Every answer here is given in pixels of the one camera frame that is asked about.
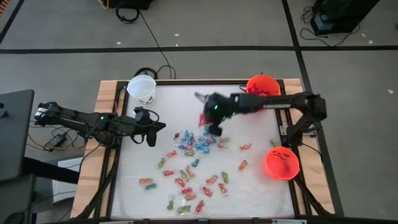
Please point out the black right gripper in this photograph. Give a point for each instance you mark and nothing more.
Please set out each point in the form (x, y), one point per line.
(219, 109)

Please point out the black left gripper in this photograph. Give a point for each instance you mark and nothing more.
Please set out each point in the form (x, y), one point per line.
(132, 127)

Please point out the red candy bag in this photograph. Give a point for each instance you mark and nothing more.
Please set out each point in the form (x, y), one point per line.
(255, 90)
(202, 119)

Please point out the red lollipop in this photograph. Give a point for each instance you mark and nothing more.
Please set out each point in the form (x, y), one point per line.
(221, 144)
(176, 136)
(188, 146)

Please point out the green candy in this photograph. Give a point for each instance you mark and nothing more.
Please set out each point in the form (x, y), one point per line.
(273, 143)
(183, 174)
(189, 153)
(224, 140)
(224, 177)
(161, 162)
(170, 204)
(183, 209)

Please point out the white ghost face bucket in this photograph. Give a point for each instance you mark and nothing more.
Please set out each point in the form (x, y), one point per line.
(141, 88)

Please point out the red candy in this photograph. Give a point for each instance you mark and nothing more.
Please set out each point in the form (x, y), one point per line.
(168, 173)
(222, 188)
(199, 207)
(186, 190)
(206, 191)
(179, 182)

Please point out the teal candy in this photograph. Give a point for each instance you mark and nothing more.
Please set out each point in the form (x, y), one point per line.
(195, 162)
(150, 186)

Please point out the orange pumpkin face bucket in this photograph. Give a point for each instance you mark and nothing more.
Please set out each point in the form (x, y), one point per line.
(281, 169)
(262, 82)

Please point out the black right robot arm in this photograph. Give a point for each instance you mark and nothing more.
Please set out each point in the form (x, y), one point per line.
(280, 101)

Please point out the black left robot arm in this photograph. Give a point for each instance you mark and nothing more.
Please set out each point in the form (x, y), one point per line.
(77, 119)

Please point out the black power adapter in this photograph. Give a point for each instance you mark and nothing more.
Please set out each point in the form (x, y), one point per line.
(56, 140)

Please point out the white box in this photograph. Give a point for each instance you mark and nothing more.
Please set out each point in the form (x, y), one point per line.
(66, 189)

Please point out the black beam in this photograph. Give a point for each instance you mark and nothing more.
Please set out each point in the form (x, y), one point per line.
(49, 170)

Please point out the black case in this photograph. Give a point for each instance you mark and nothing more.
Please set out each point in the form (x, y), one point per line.
(130, 3)

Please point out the dark grey desk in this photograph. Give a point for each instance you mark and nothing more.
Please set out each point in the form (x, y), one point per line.
(15, 133)

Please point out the black power supply box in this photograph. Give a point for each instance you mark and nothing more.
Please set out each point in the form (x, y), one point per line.
(320, 22)

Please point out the black equipment cart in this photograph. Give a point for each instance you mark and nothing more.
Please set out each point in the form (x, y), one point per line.
(342, 12)

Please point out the orange striped object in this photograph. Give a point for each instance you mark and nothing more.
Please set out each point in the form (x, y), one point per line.
(3, 5)

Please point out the wooden table with black frame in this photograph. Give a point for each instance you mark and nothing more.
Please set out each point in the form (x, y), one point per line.
(105, 93)

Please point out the white metal bracket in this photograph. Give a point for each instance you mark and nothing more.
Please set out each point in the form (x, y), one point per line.
(283, 129)
(289, 221)
(116, 222)

